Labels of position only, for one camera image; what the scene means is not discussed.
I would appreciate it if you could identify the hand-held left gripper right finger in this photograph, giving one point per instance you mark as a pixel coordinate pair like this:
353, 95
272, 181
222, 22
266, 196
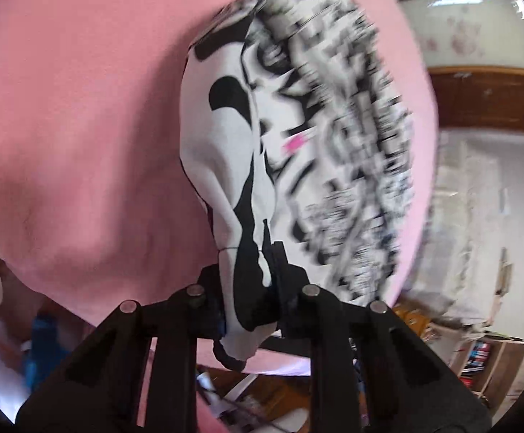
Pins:
278, 270

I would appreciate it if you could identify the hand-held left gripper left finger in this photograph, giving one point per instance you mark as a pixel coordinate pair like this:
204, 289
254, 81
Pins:
208, 288

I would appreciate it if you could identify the white black printed garment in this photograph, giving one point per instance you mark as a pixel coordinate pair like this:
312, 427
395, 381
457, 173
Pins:
226, 167

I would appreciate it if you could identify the blue cloth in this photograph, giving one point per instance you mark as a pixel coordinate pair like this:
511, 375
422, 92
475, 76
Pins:
41, 347

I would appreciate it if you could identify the white patterned cloth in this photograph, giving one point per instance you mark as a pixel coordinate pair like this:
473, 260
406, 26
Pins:
460, 234

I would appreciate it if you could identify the pink bed blanket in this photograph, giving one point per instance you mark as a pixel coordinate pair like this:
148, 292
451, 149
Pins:
86, 144

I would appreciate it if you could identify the wooden bookshelf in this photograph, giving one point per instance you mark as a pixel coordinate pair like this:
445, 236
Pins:
483, 361

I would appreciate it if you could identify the wooden door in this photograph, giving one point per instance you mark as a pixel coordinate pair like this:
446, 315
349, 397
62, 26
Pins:
483, 99

